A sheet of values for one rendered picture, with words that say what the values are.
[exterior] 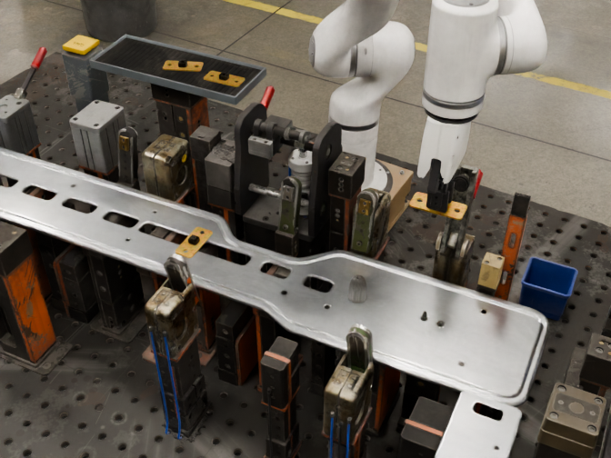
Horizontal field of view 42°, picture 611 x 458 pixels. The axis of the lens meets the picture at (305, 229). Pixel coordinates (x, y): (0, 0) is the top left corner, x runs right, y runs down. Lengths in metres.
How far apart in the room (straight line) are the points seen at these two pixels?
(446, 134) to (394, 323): 0.41
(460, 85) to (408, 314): 0.49
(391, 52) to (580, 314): 0.73
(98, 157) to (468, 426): 0.96
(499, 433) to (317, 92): 2.87
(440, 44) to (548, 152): 2.65
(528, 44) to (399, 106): 2.80
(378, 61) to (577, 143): 2.11
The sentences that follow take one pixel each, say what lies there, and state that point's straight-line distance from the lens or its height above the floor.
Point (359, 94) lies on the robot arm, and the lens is 1.85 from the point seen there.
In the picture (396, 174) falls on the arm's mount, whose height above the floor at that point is 0.81.
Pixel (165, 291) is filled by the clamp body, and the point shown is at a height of 1.04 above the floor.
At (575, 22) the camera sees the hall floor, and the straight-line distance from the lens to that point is 4.86.
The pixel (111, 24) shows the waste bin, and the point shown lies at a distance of 4.46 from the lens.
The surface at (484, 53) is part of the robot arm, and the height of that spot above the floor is 1.53.
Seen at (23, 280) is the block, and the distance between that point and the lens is 1.67.
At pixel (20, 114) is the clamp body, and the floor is 1.04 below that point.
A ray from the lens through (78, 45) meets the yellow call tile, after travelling 1.94.
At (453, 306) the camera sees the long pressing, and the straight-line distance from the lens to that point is 1.45.
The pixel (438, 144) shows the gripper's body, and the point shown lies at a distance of 1.13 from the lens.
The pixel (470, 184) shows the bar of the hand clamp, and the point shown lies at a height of 1.19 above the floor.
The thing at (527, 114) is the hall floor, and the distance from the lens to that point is 3.93.
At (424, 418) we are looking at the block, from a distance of 1.31.
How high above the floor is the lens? 2.02
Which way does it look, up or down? 40 degrees down
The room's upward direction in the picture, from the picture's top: straight up
